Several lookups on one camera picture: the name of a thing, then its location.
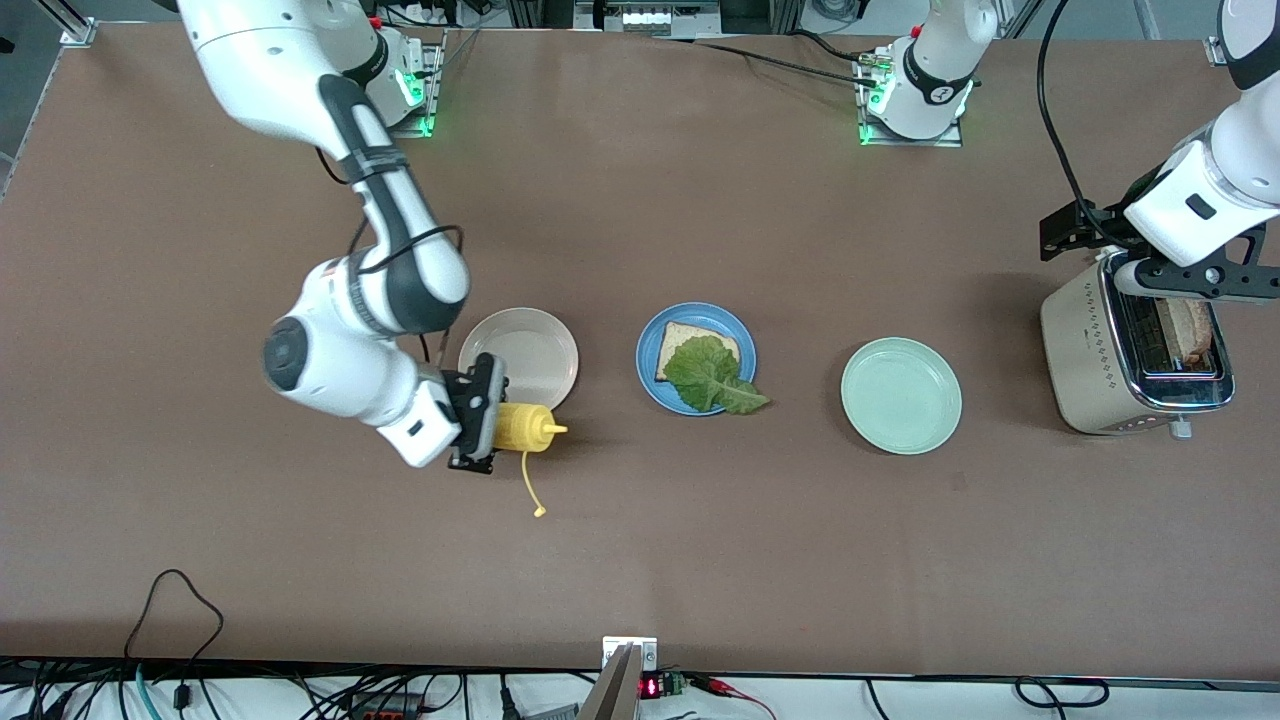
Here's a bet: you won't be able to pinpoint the yellow squeeze bottle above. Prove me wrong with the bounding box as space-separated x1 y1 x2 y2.
493 402 569 519

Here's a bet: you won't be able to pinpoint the brown bread slice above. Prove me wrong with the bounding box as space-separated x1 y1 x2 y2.
655 322 742 383
1160 298 1214 366

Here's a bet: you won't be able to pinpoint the green lettuce leaf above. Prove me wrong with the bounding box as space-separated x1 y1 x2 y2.
663 335 771 416

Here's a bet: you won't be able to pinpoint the beige round plate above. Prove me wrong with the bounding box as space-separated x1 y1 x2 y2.
458 307 580 413

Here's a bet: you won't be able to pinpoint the blue round plate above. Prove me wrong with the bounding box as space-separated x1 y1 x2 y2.
636 302 758 417

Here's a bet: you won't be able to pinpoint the pale green round plate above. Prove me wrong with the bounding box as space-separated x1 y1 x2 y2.
840 337 963 456

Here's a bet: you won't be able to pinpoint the champagne metal toaster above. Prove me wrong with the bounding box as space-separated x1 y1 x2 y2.
1040 250 1236 439

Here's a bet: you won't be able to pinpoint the grey aluminium bar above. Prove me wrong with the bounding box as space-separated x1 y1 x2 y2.
578 645 641 720

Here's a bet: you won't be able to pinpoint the red clip leads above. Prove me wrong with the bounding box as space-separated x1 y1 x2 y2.
690 675 779 720

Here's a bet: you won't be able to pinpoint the white power strip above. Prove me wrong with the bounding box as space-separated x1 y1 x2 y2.
375 0 471 29

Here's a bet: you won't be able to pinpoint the grey electronics box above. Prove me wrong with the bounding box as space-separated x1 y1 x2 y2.
573 0 723 38

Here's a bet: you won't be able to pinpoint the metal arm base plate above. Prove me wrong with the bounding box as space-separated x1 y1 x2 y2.
857 50 964 149
330 28 446 139

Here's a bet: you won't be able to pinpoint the small silver metal bracket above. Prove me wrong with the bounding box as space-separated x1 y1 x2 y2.
602 636 659 673

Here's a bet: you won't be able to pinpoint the thin black looped cable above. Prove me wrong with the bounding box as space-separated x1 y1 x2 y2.
122 568 225 666

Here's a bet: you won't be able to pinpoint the short black table cable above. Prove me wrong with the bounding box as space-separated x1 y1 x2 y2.
788 30 873 63

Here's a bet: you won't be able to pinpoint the long black table cable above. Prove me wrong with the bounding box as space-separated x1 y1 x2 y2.
650 36 881 81

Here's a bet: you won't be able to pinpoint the coiled black cable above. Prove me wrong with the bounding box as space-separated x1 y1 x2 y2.
1013 676 1111 711

